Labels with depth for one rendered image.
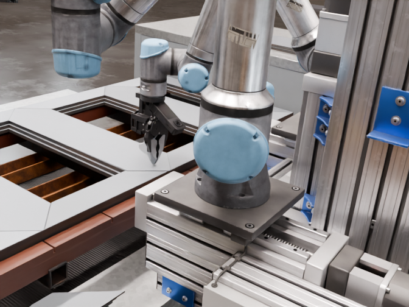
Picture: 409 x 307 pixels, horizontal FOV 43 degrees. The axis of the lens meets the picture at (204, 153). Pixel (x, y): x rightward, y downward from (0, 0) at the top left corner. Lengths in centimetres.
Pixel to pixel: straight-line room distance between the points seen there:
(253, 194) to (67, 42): 43
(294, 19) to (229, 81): 71
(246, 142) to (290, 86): 141
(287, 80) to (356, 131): 117
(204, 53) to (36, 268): 64
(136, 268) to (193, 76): 52
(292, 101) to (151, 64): 89
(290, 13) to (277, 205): 62
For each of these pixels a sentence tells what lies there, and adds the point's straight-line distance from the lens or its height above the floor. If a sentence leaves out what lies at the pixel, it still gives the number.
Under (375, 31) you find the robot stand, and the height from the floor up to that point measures 137.
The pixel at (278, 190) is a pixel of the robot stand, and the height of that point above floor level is 104.
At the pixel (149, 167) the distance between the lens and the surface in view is 155.
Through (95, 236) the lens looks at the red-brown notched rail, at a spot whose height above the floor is 80.
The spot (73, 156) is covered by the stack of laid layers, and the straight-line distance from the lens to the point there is 168.
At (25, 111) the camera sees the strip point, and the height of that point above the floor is 85.
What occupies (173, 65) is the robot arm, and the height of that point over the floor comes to 116.
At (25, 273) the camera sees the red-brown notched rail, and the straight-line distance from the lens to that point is 123.
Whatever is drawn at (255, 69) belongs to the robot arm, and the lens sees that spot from 78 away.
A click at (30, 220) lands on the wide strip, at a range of 131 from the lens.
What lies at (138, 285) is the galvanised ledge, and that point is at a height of 68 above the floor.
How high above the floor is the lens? 152
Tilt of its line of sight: 24 degrees down
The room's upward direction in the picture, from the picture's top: 5 degrees clockwise
